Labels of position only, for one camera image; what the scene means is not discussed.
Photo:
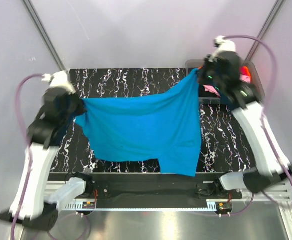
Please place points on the orange t shirt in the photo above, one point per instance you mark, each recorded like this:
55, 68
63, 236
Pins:
245, 71

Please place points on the black marbled table mat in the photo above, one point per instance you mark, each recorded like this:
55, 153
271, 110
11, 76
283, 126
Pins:
224, 148

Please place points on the clear plastic bin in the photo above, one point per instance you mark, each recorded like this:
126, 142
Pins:
211, 98

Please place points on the pink t shirt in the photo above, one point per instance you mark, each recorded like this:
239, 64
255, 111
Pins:
211, 89

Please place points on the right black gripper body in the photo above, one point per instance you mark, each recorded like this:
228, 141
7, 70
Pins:
206, 75

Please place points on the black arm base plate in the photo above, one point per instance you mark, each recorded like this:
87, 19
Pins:
111, 185

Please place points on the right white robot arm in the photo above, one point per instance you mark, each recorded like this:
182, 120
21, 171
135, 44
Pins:
243, 99

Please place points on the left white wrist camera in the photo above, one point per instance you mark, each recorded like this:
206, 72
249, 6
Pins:
59, 79

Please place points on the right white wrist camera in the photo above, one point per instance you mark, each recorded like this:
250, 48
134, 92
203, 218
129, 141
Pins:
222, 45

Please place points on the blue t shirt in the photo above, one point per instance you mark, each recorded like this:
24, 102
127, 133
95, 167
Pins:
163, 126

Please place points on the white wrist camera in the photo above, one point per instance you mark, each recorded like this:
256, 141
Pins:
59, 79
222, 45

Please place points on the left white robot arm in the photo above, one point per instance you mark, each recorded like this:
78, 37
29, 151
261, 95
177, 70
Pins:
30, 208

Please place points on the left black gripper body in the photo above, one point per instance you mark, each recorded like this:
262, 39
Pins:
78, 108

